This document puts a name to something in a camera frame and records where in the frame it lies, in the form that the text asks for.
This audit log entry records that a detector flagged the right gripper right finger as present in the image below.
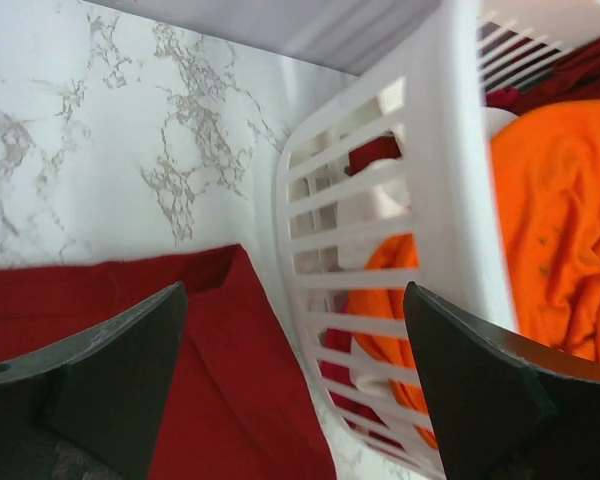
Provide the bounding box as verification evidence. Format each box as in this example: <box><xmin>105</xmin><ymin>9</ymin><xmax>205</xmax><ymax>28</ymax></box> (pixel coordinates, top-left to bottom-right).
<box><xmin>404</xmin><ymin>282</ymin><xmax>600</xmax><ymax>479</ymax></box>

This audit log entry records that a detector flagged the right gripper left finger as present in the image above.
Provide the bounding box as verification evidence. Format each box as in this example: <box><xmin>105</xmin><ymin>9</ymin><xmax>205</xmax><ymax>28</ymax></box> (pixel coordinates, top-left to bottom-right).
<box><xmin>0</xmin><ymin>282</ymin><xmax>187</xmax><ymax>479</ymax></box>

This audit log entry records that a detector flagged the dark red t shirt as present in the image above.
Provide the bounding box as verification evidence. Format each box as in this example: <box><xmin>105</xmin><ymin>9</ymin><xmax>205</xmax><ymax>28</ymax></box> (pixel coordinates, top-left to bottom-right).
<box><xmin>0</xmin><ymin>245</ymin><xmax>336</xmax><ymax>479</ymax></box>

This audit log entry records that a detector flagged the orange t shirt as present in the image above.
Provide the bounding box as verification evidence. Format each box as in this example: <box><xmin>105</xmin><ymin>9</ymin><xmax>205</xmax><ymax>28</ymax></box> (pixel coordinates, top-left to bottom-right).
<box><xmin>347</xmin><ymin>98</ymin><xmax>600</xmax><ymax>451</ymax></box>

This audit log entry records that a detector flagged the white laundry basket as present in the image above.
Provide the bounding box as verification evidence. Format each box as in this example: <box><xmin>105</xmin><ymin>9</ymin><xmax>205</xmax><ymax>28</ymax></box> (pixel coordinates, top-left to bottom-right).
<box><xmin>275</xmin><ymin>1</ymin><xmax>600</xmax><ymax>479</ymax></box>

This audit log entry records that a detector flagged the dark red shirt in basket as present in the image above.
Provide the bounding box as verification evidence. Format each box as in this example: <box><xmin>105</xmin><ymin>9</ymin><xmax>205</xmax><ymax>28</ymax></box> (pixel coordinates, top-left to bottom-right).
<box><xmin>486</xmin><ymin>38</ymin><xmax>600</xmax><ymax>116</ymax></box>

